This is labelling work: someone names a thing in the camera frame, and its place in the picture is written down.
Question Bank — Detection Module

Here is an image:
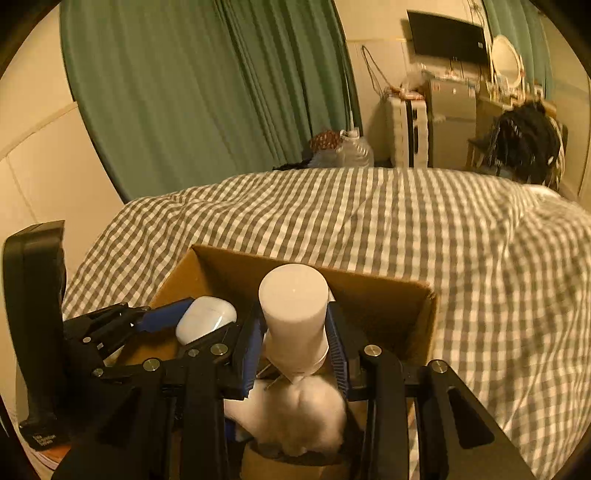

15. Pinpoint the brown cardboard box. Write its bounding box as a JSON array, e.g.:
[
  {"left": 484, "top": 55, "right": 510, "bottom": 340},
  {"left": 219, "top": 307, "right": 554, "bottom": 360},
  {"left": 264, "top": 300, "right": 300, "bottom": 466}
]
[{"left": 124, "top": 244, "right": 438, "bottom": 480}]

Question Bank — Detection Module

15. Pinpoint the brown patterned bag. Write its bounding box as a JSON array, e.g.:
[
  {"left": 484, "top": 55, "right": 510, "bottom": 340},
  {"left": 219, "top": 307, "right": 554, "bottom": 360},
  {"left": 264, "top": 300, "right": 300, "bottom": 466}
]
[{"left": 308, "top": 129, "right": 345, "bottom": 153}]

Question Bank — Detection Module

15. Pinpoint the narrow green curtain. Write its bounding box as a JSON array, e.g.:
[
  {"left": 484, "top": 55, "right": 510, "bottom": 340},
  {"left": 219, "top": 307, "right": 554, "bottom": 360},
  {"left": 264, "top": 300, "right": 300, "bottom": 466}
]
[{"left": 482, "top": 0, "right": 555, "bottom": 100}]

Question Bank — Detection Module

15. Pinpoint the white oval mirror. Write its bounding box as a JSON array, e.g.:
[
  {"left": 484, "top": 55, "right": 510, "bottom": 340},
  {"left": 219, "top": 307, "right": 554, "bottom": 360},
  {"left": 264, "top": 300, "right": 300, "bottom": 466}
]
[{"left": 489, "top": 34, "right": 525, "bottom": 90}]

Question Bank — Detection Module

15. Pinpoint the clear plastic bag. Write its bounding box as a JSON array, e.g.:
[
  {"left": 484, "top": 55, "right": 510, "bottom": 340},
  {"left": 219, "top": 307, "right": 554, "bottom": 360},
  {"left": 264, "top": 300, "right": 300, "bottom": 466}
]
[{"left": 402, "top": 69, "right": 430, "bottom": 93}]

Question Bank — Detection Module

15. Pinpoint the grey checkered blanket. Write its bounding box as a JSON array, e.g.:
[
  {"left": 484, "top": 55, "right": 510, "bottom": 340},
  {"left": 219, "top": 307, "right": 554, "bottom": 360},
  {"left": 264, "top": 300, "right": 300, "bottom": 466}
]
[{"left": 62, "top": 167, "right": 591, "bottom": 478}]

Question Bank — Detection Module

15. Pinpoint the white suitcase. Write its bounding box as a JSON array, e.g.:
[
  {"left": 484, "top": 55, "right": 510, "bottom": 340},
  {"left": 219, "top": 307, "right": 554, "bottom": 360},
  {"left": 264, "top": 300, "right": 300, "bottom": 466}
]
[{"left": 385, "top": 95, "right": 430, "bottom": 169}]

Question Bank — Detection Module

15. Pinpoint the white cloth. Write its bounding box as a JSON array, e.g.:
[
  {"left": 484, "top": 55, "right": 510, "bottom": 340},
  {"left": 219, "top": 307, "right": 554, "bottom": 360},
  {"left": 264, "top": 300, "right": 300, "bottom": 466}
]
[{"left": 224, "top": 376, "right": 347, "bottom": 455}]

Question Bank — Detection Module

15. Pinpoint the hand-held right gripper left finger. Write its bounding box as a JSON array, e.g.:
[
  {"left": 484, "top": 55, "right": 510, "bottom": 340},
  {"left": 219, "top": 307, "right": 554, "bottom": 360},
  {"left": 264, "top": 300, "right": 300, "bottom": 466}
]
[{"left": 88, "top": 318, "right": 267, "bottom": 480}]

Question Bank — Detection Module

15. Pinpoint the black jacket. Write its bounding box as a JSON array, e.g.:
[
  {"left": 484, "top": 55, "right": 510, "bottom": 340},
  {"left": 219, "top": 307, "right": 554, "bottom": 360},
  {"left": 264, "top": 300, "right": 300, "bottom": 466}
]
[{"left": 489, "top": 102, "right": 561, "bottom": 183}]

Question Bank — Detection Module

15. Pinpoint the white earbuds case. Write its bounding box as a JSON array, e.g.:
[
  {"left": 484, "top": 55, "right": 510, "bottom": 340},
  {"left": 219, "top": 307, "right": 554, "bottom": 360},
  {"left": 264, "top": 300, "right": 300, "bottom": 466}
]
[{"left": 175, "top": 296, "right": 238, "bottom": 346}]

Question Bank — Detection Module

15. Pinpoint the black flat television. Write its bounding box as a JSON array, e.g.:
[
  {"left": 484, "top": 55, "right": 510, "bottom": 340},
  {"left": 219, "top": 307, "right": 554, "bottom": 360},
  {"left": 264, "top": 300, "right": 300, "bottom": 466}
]
[{"left": 406, "top": 10, "right": 490, "bottom": 65}]

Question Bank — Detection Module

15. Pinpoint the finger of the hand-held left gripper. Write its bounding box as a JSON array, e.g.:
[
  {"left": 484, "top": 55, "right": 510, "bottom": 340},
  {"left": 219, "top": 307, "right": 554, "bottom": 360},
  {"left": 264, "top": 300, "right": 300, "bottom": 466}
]
[
  {"left": 178, "top": 323, "right": 243, "bottom": 361},
  {"left": 65, "top": 298, "right": 195, "bottom": 365}
]

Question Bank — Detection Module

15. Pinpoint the white plastic bottle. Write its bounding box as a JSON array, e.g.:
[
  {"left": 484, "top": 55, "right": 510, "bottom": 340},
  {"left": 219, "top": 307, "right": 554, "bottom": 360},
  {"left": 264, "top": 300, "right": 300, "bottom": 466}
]
[{"left": 257, "top": 263, "right": 331, "bottom": 381}]

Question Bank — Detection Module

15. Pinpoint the silver small fridge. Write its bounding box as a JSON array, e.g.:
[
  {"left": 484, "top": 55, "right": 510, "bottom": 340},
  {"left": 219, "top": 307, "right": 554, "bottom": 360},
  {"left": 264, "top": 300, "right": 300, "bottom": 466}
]
[{"left": 427, "top": 78, "right": 478, "bottom": 169}]

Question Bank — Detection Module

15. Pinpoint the wooden dressing table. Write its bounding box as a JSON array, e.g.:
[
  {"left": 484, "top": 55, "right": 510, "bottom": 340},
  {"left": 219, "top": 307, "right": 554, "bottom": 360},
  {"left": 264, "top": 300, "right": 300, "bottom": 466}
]
[{"left": 475, "top": 85, "right": 546, "bottom": 139}]

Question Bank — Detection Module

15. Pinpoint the clear water jug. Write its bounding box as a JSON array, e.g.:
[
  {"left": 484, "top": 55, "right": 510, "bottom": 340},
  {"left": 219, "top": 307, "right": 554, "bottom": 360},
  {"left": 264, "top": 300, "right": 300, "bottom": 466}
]
[{"left": 339, "top": 129, "right": 375, "bottom": 168}]

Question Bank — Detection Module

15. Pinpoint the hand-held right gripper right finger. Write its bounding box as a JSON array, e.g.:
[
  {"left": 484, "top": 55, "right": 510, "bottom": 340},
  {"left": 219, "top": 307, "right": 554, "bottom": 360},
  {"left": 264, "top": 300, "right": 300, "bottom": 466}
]
[{"left": 325, "top": 302, "right": 536, "bottom": 480}]

